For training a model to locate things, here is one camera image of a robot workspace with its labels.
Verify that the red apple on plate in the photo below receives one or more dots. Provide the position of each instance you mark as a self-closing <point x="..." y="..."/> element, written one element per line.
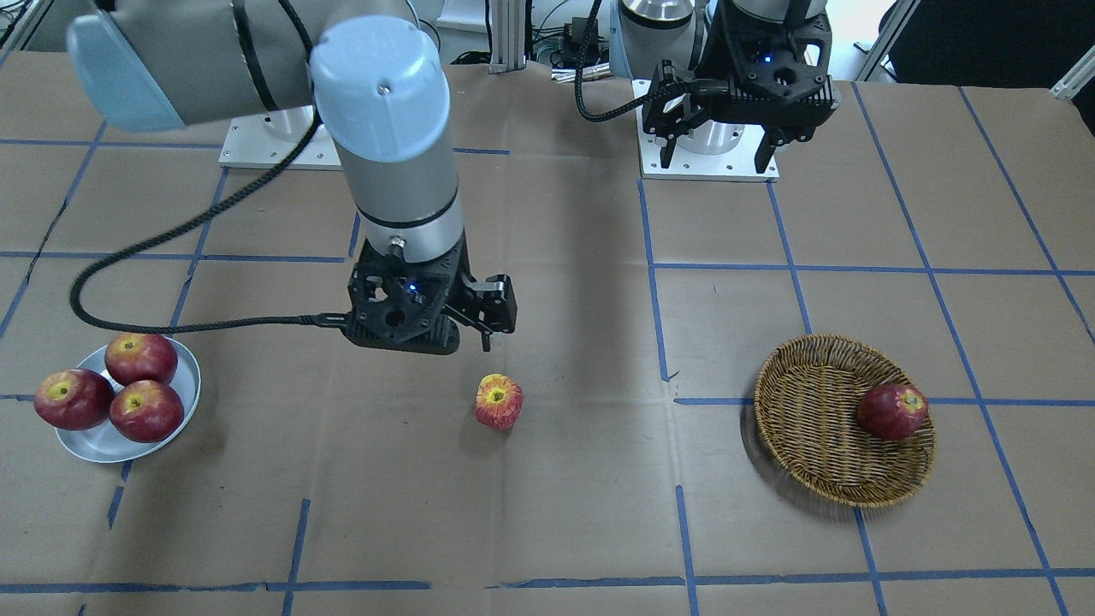
<point x="134" y="357"/>
<point x="74" y="399"/>
<point x="147" y="411"/>

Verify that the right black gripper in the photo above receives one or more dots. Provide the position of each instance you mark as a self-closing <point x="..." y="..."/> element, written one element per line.
<point x="495" y="302"/>

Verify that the woven wicker basket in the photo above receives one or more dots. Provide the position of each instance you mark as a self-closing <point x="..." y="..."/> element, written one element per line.
<point x="806" y="399"/>

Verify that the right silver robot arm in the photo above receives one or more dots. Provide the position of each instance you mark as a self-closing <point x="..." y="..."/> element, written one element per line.
<point x="375" y="83"/>

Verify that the light blue plate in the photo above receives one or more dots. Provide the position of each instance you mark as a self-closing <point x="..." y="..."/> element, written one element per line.
<point x="103" y="444"/>

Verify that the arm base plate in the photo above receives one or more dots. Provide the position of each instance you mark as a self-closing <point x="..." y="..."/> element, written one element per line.
<point x="258" y="142"/>
<point x="713" y="152"/>

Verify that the yellow-red apple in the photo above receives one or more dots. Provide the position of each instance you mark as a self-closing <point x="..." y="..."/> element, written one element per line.
<point x="499" y="401"/>

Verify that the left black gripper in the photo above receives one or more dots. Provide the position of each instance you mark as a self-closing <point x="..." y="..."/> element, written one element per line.
<point x="717" y="67"/>

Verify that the dark red apple in basket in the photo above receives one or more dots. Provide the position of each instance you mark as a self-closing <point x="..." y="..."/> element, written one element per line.
<point x="892" y="411"/>

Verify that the aluminium frame post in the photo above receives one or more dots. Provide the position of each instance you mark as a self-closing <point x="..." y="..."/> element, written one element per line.
<point x="508" y="35"/>

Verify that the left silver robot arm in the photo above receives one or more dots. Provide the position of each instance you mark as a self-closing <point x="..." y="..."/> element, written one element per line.
<point x="645" y="33"/>

